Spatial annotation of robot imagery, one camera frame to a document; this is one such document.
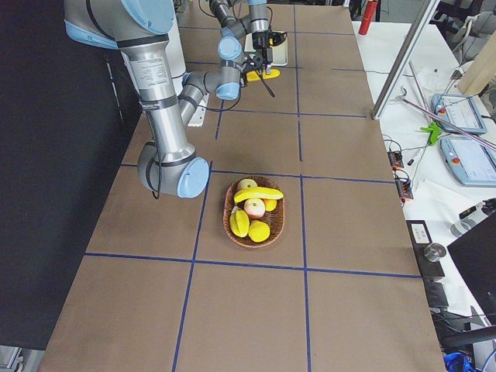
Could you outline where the brown wicker basket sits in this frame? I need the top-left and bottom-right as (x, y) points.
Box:
(223, 175), (285, 249)

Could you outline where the black monitor corner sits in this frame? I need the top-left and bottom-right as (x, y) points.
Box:
(448, 217), (495, 322)

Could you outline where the orange fruit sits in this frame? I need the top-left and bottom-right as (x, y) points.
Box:
(263, 199), (277, 212)

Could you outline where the aluminium frame post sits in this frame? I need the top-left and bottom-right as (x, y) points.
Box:
(372, 0), (439, 120)

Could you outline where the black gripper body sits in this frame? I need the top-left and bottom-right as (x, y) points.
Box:
(241, 54), (260, 84)
(251, 31), (273, 62)

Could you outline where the green plastic clamp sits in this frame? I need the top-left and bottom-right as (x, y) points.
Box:
(420, 122), (443, 146)

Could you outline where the white bear tray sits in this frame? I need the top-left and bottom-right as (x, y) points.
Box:
(244, 34), (288, 67)

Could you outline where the pink peach apple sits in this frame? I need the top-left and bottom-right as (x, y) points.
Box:
(243, 198), (266, 219)

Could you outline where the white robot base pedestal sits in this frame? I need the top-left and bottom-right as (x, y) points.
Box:
(165, 1), (208, 127)

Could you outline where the lower teach pendant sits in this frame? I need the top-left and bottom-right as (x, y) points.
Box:
(439, 136), (495, 187)

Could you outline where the yellow lemon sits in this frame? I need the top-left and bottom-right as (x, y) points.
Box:
(248, 220), (270, 243)

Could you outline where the upper teach pendant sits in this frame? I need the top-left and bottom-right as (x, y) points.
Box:
(431, 93), (487, 135)

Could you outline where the metal cylinder weight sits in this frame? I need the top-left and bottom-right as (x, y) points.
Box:
(423, 243), (447, 263)

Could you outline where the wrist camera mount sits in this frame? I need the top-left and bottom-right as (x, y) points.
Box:
(268, 31), (288, 48)
(244, 52), (265, 73)

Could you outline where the red fire extinguisher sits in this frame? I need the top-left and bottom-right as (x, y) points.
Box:
(358, 0), (378, 36)

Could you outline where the teach pendant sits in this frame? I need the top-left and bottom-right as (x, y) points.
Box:
(439, 136), (495, 187)
(431, 93), (487, 135)

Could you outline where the yellow starfruit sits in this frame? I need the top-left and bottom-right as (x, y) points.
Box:
(229, 206), (250, 237)

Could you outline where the yellow banana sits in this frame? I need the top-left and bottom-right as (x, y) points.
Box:
(246, 69), (281, 82)
(233, 187), (284, 204)

